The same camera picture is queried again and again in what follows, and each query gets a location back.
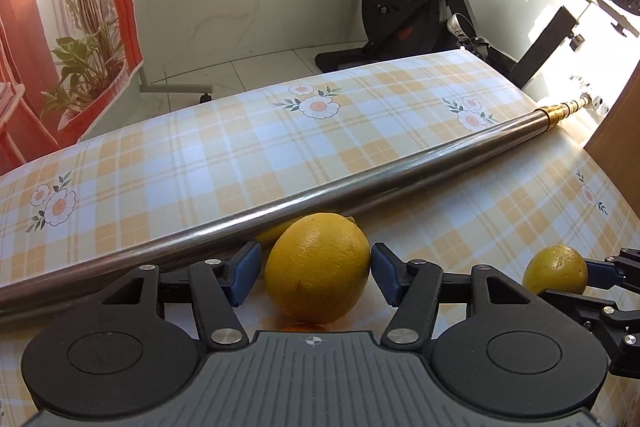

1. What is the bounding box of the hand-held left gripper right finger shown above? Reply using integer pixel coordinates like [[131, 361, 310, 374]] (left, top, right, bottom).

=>
[[371, 243, 561, 350]]

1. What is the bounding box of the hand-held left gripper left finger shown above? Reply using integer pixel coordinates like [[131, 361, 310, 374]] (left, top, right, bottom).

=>
[[75, 242, 262, 350]]

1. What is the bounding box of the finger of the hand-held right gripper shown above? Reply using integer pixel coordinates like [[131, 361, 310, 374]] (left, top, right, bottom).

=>
[[542, 289, 640, 378], [582, 248, 640, 292]]

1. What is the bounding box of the large yellow lemon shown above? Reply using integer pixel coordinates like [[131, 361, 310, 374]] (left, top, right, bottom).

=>
[[264, 213, 372, 325]]

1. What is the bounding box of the orange tangerine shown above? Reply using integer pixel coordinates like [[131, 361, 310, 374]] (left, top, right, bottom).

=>
[[280, 321, 331, 333]]

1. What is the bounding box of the steel pole with gold end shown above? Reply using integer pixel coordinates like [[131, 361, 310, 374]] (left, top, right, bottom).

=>
[[0, 93, 606, 315]]

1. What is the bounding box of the checked floral tablecloth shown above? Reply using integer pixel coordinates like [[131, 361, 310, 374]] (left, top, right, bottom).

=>
[[0, 49, 640, 427]]

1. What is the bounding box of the brown cardboard box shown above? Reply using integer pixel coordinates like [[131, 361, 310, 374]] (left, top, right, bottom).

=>
[[584, 57, 640, 190]]

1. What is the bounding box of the grey backdrop stand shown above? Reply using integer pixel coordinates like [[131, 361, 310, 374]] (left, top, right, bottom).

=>
[[139, 57, 214, 104]]

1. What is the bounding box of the printed room scene backdrop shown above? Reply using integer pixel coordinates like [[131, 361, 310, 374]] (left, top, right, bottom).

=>
[[0, 0, 146, 178]]

